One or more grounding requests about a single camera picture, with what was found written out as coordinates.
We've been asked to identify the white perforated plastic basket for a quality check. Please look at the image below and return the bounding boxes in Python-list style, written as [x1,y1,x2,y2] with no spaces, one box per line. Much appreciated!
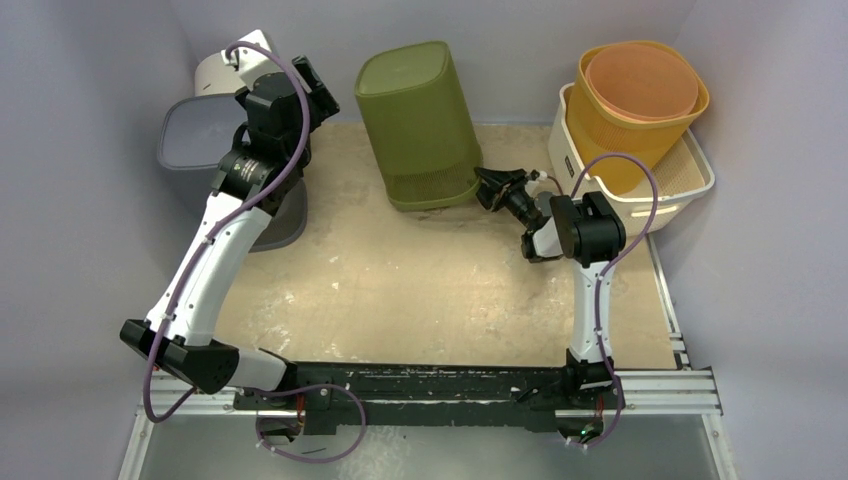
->
[548,83,715,237]

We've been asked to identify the yellow slatted waste bin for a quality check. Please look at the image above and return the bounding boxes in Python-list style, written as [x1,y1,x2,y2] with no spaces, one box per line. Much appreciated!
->
[565,40,710,168]

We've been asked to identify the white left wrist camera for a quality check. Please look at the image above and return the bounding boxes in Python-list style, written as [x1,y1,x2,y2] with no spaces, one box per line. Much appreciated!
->
[220,29,293,91]

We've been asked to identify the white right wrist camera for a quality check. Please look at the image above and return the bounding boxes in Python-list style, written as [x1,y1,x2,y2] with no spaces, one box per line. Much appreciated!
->
[524,170,549,197]

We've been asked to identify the cream drawer cabinet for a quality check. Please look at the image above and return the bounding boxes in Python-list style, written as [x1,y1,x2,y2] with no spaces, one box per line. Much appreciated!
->
[194,53,246,97]

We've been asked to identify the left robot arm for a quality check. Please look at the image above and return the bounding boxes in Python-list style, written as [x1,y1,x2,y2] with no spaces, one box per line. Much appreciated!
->
[119,56,339,409]

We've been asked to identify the aluminium frame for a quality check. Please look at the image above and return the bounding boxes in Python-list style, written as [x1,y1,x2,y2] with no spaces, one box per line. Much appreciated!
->
[117,235,740,480]

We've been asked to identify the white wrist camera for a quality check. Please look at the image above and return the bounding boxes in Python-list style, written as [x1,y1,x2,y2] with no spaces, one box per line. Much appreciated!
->
[524,170,549,197]
[220,29,293,91]

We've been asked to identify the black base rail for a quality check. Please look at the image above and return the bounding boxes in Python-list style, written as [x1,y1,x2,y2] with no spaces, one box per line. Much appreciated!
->
[234,362,623,438]

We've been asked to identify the green slatted waste bin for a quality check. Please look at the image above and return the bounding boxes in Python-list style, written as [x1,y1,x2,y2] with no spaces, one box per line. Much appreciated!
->
[354,40,483,211]

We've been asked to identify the grey slatted waste bin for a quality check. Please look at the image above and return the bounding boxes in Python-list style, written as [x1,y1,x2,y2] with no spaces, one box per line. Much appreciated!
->
[157,94,308,252]

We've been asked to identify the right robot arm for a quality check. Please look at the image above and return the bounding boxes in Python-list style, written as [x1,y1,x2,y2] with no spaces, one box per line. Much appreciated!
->
[474,167,626,407]

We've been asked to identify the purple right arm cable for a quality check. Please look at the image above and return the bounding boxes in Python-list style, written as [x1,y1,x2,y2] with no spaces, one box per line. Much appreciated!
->
[566,152,660,452]

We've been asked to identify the orange plastic bucket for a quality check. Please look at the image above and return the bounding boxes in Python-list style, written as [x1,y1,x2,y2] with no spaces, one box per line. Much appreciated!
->
[585,43,698,122]

